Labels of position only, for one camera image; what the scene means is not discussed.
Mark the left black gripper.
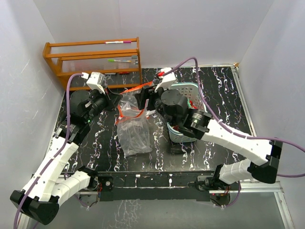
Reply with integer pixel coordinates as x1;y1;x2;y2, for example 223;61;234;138
84;85;122;123

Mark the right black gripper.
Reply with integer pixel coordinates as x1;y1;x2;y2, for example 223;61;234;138
135;83;176;127

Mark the clear orange zip top bag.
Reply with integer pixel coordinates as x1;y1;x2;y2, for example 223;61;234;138
114;81;154;129

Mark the red green dragon fruit toy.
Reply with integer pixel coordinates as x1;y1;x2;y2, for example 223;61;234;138
187;99;197;109

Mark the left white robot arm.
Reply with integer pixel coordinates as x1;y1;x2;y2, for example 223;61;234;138
10;88;122;225

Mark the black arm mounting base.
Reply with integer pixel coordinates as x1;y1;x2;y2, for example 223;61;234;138
98;171;230;201

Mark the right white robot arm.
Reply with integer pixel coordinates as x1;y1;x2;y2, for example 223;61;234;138
135;86;283;190

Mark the orange wooden shelf rack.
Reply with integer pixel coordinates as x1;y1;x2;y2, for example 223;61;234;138
42;37;142;88

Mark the green yellow marker pen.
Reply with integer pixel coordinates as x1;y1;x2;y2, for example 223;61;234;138
107;59;132;63

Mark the light blue plastic basket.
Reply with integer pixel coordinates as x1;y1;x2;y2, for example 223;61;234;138
165;82;207;143

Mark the white pink marker pen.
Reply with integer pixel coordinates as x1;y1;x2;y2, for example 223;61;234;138
105;41;132;44

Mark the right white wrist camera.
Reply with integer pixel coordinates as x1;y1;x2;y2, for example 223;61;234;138
154;67;176;92

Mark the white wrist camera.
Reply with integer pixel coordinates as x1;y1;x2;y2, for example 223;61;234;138
154;67;176;92
86;72;105;94

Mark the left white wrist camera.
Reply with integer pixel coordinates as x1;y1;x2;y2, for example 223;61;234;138
86;72;105;94

